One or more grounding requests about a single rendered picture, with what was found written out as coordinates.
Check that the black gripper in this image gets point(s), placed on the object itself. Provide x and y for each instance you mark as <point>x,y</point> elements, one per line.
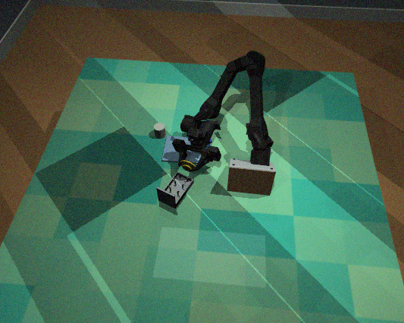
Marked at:
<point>208,155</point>

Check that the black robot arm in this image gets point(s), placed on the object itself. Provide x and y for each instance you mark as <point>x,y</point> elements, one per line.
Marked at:
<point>254,63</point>

